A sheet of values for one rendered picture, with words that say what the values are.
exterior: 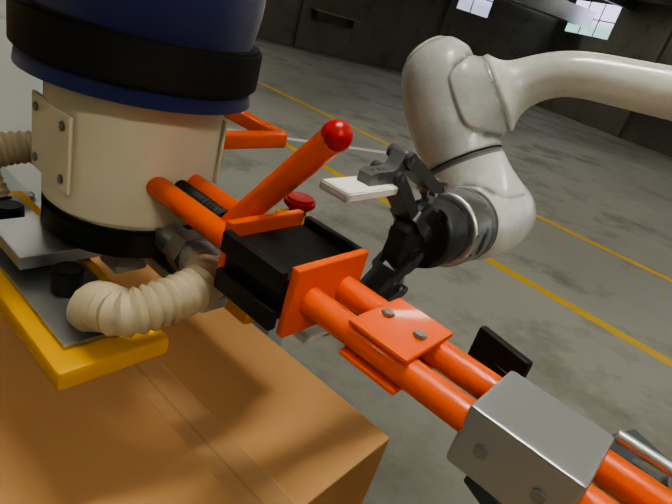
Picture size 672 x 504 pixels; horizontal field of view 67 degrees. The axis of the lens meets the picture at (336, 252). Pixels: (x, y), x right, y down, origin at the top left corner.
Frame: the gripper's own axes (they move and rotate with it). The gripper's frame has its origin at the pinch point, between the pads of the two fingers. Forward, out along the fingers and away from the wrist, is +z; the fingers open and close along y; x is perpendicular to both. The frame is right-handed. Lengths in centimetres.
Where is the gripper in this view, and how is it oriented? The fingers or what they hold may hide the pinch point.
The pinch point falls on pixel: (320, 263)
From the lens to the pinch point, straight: 43.3
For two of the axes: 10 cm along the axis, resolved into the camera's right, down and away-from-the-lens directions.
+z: -6.5, 1.7, -7.5
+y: -2.6, 8.7, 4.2
